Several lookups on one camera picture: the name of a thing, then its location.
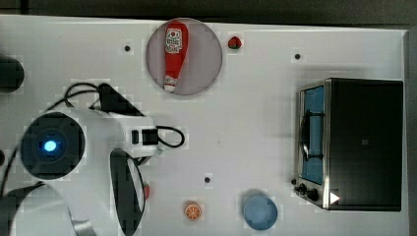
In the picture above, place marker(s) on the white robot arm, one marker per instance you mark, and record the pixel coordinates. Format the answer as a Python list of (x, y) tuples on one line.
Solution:
[(89, 160)]

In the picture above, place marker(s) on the grey round plate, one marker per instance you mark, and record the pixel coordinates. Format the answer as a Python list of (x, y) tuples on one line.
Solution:
[(202, 64)]

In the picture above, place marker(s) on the small red plush strawberry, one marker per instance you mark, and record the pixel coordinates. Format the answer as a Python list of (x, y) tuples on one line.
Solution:
[(234, 43)]

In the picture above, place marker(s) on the red plush ketchup bottle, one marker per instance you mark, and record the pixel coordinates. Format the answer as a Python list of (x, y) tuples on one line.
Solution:
[(175, 50)]

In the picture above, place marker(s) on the orange plush slice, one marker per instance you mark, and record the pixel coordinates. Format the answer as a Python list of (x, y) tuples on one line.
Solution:
[(193, 211)]

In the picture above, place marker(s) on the blue bowl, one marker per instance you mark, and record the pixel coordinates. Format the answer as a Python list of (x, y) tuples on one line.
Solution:
[(259, 210)]

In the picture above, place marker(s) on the black toaster oven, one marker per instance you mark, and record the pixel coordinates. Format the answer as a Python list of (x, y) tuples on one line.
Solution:
[(350, 144)]

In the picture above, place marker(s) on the black cylindrical utensil holder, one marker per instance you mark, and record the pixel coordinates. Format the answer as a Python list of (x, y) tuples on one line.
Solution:
[(12, 74)]

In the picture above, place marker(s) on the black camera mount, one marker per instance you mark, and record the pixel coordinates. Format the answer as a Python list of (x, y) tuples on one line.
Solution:
[(112, 101)]

